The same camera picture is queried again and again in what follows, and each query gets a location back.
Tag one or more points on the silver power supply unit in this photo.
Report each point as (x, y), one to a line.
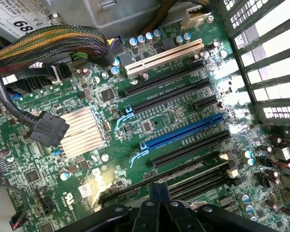
(19, 14)

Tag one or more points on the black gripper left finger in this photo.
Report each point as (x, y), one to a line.
(147, 217)

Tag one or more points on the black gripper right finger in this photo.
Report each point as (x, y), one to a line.
(178, 217)

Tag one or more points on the long black expansion slot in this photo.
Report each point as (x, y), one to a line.
(191, 149)
(171, 96)
(164, 78)

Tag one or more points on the short black expansion slot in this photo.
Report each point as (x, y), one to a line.
(204, 103)

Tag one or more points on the white power plug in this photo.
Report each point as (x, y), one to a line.
(191, 19)

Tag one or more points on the blue expansion slot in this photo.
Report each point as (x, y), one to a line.
(183, 130)

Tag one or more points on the silver finned chipset heatsink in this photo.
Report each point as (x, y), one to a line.
(84, 135)

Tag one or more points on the silver open PC case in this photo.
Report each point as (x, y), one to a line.
(280, 102)

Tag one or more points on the white PCI expansion slot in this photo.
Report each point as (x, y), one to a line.
(164, 58)

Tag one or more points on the green Dell motherboard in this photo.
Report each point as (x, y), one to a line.
(159, 120)

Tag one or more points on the RAM slot white latches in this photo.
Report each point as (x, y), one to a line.
(225, 157)
(203, 183)

